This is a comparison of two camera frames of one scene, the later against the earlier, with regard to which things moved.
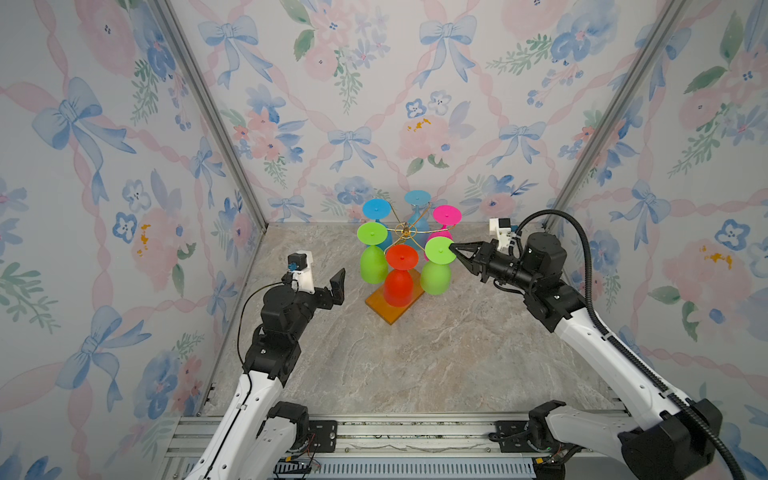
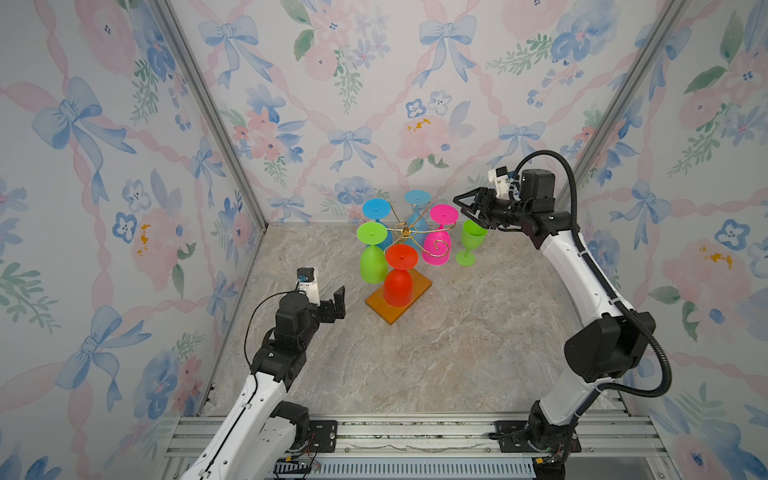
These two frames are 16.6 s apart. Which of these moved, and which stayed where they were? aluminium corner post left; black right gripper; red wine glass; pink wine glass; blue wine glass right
Moved: black right gripper
Stayed: blue wine glass right; aluminium corner post left; red wine glass; pink wine glass
